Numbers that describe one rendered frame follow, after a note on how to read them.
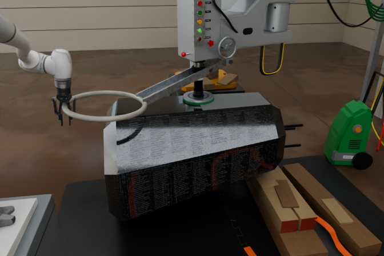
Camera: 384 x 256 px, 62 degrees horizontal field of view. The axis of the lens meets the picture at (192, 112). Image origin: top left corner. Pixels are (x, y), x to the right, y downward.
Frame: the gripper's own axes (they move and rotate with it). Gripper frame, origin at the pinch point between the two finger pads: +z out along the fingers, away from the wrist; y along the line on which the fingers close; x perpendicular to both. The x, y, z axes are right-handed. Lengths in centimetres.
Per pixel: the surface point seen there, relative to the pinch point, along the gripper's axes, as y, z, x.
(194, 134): 75, 7, -15
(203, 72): 86, -27, 10
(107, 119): 23.1, -10.0, -24.9
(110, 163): 24.4, 22.1, -15.7
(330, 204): 176, 59, -33
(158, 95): 55, -14, 2
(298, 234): 138, 62, -52
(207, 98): 90, -9, 9
